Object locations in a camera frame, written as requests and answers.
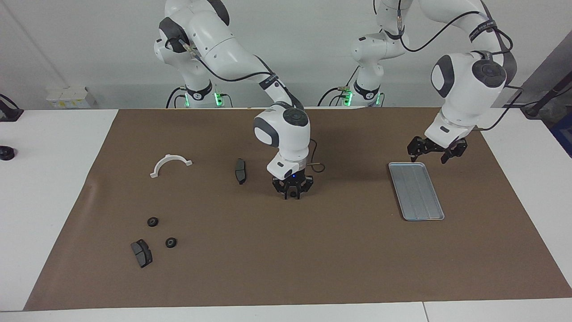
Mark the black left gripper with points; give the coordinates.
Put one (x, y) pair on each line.
(440, 146)

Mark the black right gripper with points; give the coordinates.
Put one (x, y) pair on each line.
(295, 180)

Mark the small black bearing gear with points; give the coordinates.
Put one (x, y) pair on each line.
(292, 195)

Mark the large black bearing gear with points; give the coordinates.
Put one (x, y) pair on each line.
(153, 221)
(170, 242)

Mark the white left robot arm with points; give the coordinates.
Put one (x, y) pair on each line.
(464, 85)

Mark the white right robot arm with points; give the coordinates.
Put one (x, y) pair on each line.
(214, 40)

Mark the silver ribbed metal tray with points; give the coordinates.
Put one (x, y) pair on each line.
(415, 192)

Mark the long grey brake pad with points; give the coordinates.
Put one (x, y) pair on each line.
(240, 171)

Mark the brown table mat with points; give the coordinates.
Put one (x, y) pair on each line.
(313, 250)

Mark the black stand leg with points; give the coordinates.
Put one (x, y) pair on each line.
(545, 99)

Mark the blue crate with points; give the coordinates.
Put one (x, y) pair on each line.
(565, 134)

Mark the dark grey slanted panel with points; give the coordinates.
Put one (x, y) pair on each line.
(558, 67)

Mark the short grey brake pad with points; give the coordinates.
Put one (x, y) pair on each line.
(141, 253)

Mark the white small box cluster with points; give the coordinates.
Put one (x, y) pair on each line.
(71, 97)

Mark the black round knob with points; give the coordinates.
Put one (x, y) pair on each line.
(6, 153)

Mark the black clamp mount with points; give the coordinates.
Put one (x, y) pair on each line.
(9, 114)

